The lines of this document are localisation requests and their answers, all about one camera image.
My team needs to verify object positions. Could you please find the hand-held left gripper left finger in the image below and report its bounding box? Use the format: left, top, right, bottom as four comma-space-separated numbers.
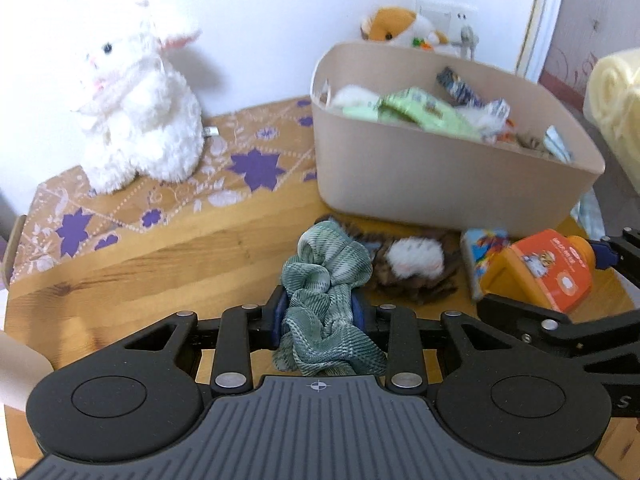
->
122, 285, 291, 395

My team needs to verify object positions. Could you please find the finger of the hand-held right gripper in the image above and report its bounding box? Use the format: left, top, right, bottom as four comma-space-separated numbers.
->
591, 227, 640, 272
476, 293, 640, 364

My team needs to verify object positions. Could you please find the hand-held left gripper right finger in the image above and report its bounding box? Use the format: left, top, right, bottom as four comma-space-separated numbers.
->
350, 292, 505, 394

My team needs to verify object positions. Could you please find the orange cartoon box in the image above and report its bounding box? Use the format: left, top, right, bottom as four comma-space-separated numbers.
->
482, 229, 598, 313

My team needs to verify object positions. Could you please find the green velvet scrunchie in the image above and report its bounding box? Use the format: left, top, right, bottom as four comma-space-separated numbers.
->
272, 223, 388, 376

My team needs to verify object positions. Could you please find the beige plastic storage container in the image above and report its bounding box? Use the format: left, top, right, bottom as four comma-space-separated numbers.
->
310, 42, 606, 231

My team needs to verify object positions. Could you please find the light green snack packet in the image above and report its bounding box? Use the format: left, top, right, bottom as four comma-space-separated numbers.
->
345, 87, 483, 142

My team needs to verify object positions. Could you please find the white fluffy sock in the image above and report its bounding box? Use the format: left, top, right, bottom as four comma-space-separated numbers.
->
330, 84, 386, 111

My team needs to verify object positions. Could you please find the pale quilted bedding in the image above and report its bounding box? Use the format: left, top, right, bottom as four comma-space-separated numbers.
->
570, 190, 608, 241

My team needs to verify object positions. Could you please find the brown and white fluffy scrunchie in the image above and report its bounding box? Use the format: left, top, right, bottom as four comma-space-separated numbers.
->
315, 215, 463, 306

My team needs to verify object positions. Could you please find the blue cartoon box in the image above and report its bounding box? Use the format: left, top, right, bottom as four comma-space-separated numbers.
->
460, 227, 511, 301

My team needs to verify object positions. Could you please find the bag of yellow foam rolls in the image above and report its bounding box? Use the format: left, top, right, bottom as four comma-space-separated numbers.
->
582, 49, 640, 191

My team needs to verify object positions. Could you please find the floral table mat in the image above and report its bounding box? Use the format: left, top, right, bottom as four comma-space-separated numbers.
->
10, 95, 321, 286

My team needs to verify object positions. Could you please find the white plush sheep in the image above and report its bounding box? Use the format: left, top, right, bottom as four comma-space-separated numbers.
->
70, 0, 205, 195

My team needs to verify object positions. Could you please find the white thermos bottle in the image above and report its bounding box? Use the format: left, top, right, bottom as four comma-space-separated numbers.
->
0, 330, 53, 411

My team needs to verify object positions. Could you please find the orange hamster plush toy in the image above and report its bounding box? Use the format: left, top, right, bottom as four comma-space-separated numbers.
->
360, 6, 451, 51

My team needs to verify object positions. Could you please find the white charger plug with cable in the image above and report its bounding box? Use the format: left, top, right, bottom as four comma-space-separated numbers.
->
457, 22, 481, 61

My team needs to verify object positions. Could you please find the white wall socket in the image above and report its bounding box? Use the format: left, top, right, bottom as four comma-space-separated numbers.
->
414, 0, 478, 56

